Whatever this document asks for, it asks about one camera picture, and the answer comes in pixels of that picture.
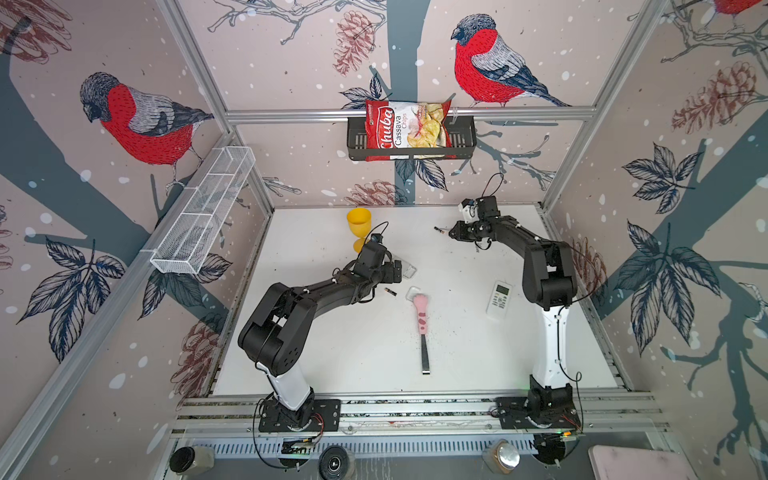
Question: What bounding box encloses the black round speaker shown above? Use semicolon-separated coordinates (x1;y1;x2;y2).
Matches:
318;445;356;480

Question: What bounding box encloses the black wall basket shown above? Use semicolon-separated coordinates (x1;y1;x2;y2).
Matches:
347;116;477;162

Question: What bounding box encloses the yellow plastic goblet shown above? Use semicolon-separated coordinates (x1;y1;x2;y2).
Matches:
346;207;372;253

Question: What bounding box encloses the white wire mesh shelf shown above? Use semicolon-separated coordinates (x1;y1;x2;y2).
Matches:
150;146;255;275

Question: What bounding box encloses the silver metal can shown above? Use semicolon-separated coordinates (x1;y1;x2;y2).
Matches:
482;439;521;475

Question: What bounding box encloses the white battery cover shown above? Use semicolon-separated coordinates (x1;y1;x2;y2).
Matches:
406;286;422;302

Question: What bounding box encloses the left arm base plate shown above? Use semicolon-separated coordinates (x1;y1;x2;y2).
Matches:
256;397;341;434

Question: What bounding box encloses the aluminium mounting rail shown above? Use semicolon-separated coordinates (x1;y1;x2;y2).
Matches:
168;389;672;459

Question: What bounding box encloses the pink pad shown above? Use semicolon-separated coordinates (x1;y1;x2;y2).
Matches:
589;445;697;480

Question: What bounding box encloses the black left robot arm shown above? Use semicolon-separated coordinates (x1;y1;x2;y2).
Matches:
237;234;403;433

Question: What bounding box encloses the white remote control with buttons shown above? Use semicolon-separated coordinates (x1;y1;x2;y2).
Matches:
486;281;512;321

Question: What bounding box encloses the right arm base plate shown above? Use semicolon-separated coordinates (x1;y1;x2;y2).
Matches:
492;397;582;430

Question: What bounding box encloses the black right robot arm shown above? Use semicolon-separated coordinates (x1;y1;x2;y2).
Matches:
449;195;580;428

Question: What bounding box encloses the white AC remote with display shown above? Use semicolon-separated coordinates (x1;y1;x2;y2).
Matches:
401;260;417;279

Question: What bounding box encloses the grey cylinder with black cap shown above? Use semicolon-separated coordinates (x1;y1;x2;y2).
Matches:
168;446;215;476

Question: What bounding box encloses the red cassava chips bag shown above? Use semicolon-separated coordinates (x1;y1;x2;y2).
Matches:
365;100;453;150

